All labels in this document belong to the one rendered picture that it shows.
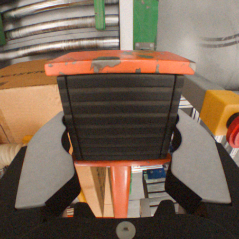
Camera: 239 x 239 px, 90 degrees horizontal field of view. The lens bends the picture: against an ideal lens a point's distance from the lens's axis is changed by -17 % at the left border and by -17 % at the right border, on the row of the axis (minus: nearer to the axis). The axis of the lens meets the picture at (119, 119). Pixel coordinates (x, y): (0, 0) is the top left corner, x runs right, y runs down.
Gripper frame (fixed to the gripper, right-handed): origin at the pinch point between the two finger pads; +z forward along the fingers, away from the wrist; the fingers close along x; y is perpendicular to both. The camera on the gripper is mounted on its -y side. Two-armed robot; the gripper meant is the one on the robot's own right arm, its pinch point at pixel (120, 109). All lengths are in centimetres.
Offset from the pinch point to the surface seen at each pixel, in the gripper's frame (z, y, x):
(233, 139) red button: 4.2, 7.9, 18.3
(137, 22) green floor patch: 108, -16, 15
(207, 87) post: 17.1, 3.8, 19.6
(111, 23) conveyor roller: 53, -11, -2
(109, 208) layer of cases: 53, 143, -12
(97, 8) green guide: 43.9, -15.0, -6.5
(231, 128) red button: 4.8, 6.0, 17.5
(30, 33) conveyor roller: 53, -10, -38
